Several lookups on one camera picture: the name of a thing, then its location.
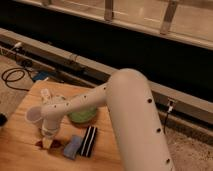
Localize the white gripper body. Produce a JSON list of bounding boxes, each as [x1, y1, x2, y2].
[[42, 119, 60, 138]]

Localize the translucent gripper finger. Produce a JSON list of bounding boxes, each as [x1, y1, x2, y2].
[[42, 137, 53, 149]]

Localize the red pepper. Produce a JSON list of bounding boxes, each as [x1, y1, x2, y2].
[[35, 140, 61, 149]]

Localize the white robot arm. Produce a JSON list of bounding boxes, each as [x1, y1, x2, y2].
[[41, 69, 176, 171]]

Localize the white plastic cup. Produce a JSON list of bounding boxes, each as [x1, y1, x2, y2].
[[25, 106, 43, 129]]

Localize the blue sponge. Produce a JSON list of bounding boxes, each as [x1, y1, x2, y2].
[[63, 135, 83, 160]]

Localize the green bowl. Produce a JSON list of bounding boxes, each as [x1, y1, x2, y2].
[[67, 107, 97, 124]]

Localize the black white striped block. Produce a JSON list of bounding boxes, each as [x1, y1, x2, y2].
[[79, 126, 97, 157]]

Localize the black object at left edge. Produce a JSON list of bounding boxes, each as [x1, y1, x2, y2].
[[0, 113, 8, 127]]

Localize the blue object on floor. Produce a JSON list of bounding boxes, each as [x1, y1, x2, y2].
[[32, 71, 49, 82]]

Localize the black cable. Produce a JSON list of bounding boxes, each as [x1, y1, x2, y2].
[[1, 59, 36, 92]]

